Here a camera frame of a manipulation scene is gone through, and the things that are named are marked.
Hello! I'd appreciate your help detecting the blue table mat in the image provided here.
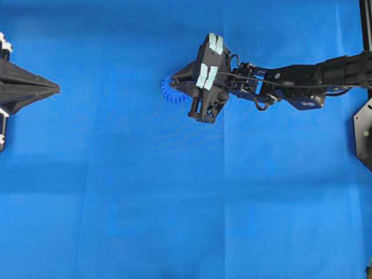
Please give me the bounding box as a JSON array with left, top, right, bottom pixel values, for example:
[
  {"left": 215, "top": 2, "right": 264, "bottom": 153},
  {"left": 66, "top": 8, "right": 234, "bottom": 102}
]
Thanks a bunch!
[{"left": 1, "top": 1, "right": 371, "bottom": 278}]

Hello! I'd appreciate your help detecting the blue small gear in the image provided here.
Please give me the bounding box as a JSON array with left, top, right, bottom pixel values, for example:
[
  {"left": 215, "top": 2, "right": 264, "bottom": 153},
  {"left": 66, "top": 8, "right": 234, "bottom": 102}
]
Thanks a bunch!
[{"left": 161, "top": 74, "right": 190, "bottom": 105}]

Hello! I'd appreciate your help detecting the black aluminium frame rail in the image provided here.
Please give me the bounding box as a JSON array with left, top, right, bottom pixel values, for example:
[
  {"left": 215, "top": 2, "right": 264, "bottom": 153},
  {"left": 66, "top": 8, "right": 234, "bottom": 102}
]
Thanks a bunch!
[{"left": 358, "top": 0, "right": 371, "bottom": 100}]

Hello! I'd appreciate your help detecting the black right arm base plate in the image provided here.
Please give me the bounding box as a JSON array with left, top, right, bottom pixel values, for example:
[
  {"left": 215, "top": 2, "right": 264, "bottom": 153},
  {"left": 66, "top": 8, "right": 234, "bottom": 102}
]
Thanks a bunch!
[{"left": 353, "top": 99, "right": 372, "bottom": 171}]

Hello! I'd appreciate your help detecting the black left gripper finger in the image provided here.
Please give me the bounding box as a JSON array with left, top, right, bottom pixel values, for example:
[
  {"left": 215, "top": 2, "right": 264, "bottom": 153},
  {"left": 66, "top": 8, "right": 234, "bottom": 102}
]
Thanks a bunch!
[
  {"left": 1, "top": 59, "right": 60, "bottom": 89},
  {"left": 1, "top": 87, "right": 60, "bottom": 115}
]

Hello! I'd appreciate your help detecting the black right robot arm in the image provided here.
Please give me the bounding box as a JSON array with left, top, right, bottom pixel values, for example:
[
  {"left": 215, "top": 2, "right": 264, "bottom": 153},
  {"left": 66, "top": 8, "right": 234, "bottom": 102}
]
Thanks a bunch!
[{"left": 169, "top": 33, "right": 371, "bottom": 124}]

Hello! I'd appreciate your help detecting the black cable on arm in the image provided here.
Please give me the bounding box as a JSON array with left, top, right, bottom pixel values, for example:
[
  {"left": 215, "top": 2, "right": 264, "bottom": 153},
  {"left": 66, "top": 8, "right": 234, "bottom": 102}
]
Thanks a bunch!
[{"left": 214, "top": 71, "right": 349, "bottom": 88}]

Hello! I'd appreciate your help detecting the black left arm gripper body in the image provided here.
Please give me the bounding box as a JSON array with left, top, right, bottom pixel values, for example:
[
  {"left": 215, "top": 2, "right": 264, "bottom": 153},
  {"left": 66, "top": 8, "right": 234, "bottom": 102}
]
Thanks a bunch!
[{"left": 0, "top": 31, "right": 14, "bottom": 153}]

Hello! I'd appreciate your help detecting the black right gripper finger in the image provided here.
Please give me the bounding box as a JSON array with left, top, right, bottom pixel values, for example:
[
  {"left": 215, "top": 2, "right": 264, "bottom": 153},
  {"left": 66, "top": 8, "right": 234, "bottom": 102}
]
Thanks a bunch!
[
  {"left": 170, "top": 82, "right": 198, "bottom": 98},
  {"left": 171, "top": 61, "right": 201, "bottom": 83}
]

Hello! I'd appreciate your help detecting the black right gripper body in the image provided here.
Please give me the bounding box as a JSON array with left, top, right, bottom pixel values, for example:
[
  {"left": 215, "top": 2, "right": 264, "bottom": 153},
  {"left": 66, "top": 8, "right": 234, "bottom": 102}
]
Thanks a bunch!
[{"left": 188, "top": 33, "right": 231, "bottom": 123}]

